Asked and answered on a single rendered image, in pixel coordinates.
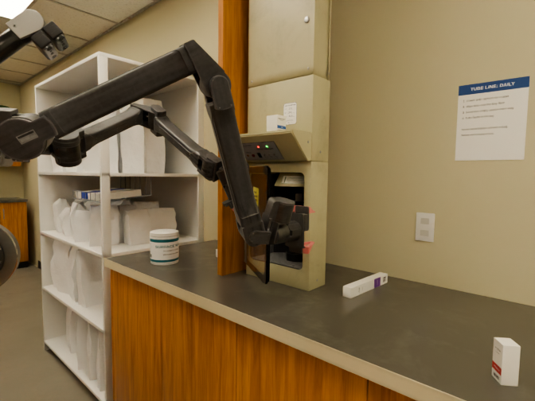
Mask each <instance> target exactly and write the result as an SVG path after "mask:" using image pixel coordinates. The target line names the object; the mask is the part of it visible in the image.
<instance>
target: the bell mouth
mask: <svg viewBox="0 0 535 401"><path fill-rule="evenodd" d="M275 186H285V187H304V175H303V174H302V173H280V174H279V176H278V178H277V180H276V183H275Z"/></svg>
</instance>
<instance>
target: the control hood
mask: <svg viewBox="0 0 535 401"><path fill-rule="evenodd" d="M240 138H241V141H242V143H250V142H270V141H274V142H275V144H276V145H277V147H278V149H279V151H280V153H281V154H282V155H283V158H284V159H280V160H249V161H247V159H246V162H310V160H311V132H307V131H302V130H294V129H289V130H274V131H265V132H257V133H249V134H240Z"/></svg>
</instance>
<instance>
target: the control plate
mask: <svg viewBox="0 0 535 401"><path fill-rule="evenodd" d="M242 145H243V149H244V155H245V158H246V159H247V161H249V160H280V159H284V158H283V155H282V154H281V153H280V151H279V149H278V147H277V145H276V144H275V142H274V141H270V142H250V143H242ZM257 146H259V147H260V148H258V147H257ZM266 146H268V147H266ZM257 153H260V154H261V156H262V158H260V157H259V156H258V154H257ZM247 154H248V155H249V157H248V156H247ZM252 154H254V155H255V157H253V156H252ZM264 154H266V155H265V156H264ZM268 154H271V155H270V156H269V155H268ZM274 154H275V155H274Z"/></svg>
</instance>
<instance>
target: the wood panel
mask: <svg viewBox="0 0 535 401"><path fill-rule="evenodd" d="M248 27H249V0H218V64H219V65H220V66H221V67H222V68H223V69H224V70H225V73H226V74H227V75H228V77H229V79H230V80H231V84H232V87H231V93H232V98H233V102H234V105H235V114H236V121H237V125H238V128H239V132H240V134H247V133H248V89H249V87H248V71H249V70H248ZM227 199H228V197H227V195H226V193H225V191H224V189H223V186H222V184H221V182H220V180H218V222H217V274H218V275H221V276H223V275H227V274H231V273H235V272H237V271H243V270H246V262H244V238H243V237H242V236H241V234H240V233H239V231H238V228H237V225H236V220H235V219H236V217H235V213H234V211H233V210H232V209H231V208H230V207H229V206H228V207H225V206H224V205H223V204H222V202H223V201H226V200H227Z"/></svg>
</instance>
